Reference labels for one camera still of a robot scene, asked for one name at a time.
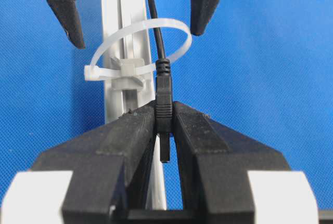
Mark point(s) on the grey zip tie mount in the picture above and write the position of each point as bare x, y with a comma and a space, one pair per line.
128, 79

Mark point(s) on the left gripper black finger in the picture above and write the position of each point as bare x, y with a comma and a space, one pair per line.
213, 163

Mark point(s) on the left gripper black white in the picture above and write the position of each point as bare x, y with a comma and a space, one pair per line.
108, 168

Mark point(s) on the aluminium extrusion frame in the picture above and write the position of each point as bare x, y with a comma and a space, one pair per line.
117, 14

